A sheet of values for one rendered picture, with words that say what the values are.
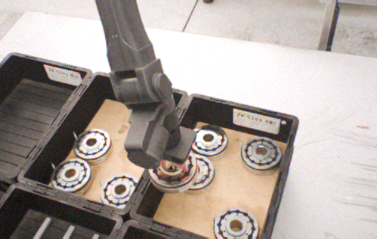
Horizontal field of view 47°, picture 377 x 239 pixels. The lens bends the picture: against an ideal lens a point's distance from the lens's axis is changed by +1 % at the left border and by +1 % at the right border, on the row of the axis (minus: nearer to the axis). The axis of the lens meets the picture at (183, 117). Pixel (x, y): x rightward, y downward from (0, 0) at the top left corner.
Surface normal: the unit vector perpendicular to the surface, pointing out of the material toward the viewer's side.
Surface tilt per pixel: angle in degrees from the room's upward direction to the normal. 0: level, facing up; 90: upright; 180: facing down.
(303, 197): 0
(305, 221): 0
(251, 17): 0
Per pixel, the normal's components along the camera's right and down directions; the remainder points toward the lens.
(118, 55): -0.43, 0.40
